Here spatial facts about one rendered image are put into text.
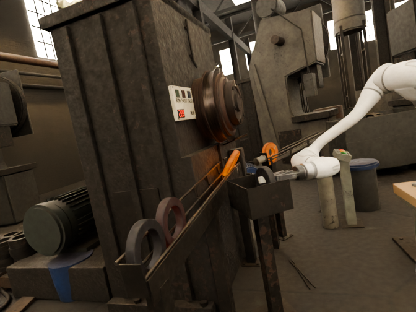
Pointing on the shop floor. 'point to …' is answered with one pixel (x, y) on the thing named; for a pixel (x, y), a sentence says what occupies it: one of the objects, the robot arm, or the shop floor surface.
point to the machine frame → (142, 132)
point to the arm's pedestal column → (408, 242)
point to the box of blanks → (381, 138)
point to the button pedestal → (351, 221)
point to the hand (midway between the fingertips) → (265, 179)
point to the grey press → (402, 39)
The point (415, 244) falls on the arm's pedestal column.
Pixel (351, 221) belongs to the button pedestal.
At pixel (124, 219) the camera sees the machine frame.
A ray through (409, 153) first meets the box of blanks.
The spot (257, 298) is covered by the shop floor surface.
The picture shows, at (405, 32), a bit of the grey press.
